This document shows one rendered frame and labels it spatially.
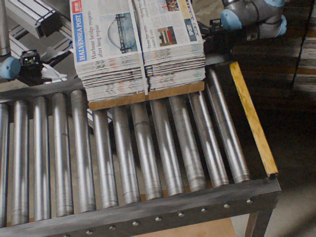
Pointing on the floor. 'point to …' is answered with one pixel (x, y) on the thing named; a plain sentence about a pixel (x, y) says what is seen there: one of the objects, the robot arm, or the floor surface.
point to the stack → (300, 16)
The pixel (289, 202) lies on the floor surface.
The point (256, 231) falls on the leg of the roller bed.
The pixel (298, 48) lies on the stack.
